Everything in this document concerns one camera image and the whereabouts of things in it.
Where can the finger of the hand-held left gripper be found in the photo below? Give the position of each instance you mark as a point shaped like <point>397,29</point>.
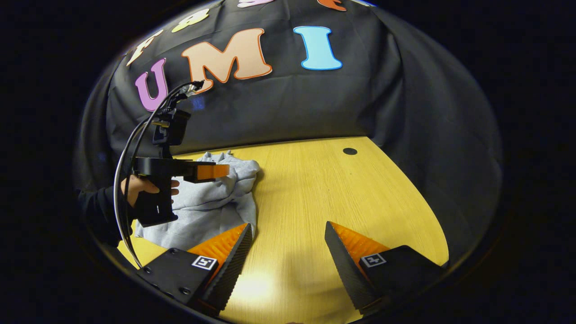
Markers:
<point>211,172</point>

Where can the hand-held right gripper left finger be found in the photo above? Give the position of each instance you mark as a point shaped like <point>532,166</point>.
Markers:
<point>227,274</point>

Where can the grey zip-neck sweatshirt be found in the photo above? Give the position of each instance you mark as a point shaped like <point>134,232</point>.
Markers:
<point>211,202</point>

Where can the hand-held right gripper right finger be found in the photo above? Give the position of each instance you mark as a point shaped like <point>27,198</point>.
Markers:
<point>346,272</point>

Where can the black backdrop cloth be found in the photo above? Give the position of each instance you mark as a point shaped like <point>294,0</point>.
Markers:
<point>360,99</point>

